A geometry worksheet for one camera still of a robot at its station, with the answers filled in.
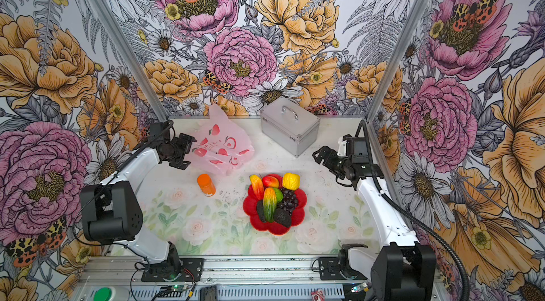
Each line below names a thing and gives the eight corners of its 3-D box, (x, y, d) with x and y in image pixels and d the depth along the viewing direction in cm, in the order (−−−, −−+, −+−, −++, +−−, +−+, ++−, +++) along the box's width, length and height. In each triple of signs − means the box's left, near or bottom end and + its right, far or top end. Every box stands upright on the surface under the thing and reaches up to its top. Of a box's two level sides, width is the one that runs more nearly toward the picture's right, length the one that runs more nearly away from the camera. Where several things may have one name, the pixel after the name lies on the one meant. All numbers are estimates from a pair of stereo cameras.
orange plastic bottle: (201, 195, 93) (195, 185, 86) (204, 184, 97) (199, 173, 90) (215, 195, 93) (209, 185, 86) (217, 184, 97) (212, 173, 90)
